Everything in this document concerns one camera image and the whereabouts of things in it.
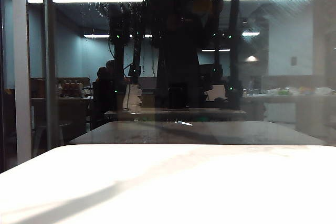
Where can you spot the grey metal pole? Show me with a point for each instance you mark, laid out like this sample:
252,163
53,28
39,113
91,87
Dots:
50,77

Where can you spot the large glass pane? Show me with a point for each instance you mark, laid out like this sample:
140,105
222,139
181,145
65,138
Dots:
283,51

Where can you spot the white frame pillar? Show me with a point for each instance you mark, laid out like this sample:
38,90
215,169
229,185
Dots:
21,77

